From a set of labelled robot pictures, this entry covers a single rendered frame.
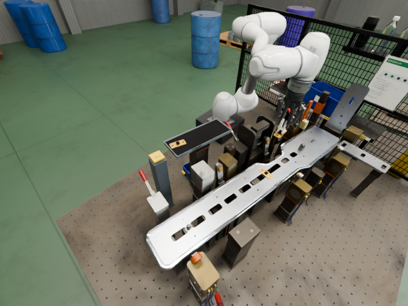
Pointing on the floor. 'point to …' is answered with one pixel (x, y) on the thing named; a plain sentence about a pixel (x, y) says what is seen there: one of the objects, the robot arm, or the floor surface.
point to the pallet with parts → (230, 39)
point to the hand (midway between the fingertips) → (282, 126)
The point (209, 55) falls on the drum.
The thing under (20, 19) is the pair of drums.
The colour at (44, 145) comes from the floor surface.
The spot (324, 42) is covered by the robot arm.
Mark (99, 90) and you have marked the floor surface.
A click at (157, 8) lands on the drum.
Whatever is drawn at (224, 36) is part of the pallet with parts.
